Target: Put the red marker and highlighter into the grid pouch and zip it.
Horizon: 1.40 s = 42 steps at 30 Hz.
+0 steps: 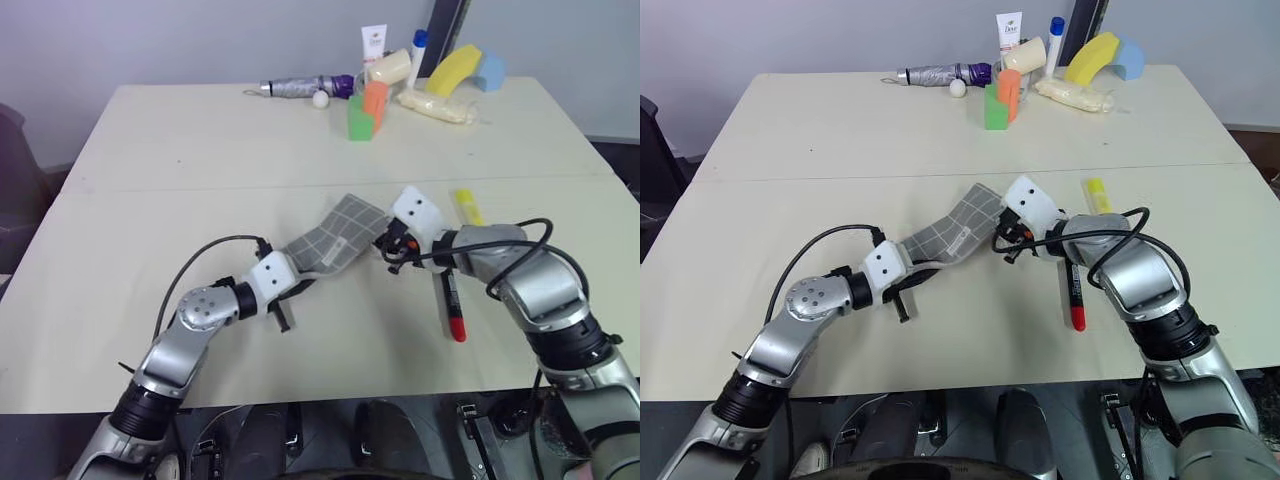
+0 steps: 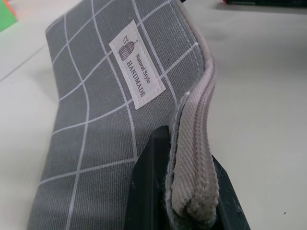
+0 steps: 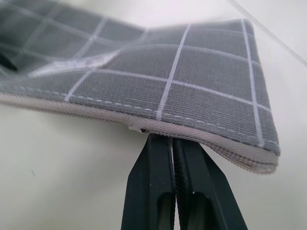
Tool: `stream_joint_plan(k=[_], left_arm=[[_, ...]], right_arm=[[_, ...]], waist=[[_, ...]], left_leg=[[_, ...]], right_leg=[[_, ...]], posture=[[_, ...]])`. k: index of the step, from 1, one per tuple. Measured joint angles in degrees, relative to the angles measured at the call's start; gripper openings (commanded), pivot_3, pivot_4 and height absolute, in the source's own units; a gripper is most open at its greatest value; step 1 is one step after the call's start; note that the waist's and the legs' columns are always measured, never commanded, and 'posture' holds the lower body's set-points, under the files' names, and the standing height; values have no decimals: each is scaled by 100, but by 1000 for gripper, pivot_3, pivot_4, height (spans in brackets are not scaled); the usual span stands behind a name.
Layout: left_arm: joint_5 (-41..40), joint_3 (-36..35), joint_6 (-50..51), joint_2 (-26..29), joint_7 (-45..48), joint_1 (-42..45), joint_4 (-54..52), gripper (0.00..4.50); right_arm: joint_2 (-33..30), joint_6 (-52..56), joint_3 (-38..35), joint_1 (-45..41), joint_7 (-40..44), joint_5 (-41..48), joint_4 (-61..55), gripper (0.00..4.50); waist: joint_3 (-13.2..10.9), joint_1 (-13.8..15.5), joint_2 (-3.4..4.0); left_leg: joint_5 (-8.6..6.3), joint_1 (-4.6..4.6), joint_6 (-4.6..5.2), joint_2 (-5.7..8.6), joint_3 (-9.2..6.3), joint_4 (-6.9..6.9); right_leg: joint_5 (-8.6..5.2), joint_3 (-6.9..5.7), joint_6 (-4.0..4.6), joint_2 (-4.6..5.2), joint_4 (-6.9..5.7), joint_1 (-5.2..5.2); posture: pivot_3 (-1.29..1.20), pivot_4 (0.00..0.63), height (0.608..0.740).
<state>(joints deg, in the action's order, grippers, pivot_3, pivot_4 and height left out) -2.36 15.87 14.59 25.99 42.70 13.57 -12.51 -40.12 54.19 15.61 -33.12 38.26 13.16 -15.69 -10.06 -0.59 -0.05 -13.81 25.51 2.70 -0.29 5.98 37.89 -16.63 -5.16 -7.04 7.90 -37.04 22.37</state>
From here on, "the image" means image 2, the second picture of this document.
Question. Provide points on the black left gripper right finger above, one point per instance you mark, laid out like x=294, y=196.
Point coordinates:
x=230, y=201

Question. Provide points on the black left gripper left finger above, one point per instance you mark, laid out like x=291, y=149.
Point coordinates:
x=146, y=182

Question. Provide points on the grey grid fabric pouch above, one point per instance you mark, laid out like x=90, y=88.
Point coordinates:
x=103, y=119

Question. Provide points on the dark object with red edge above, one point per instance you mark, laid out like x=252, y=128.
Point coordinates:
x=263, y=1

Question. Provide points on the green and orange object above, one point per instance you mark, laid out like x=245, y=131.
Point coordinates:
x=6, y=14

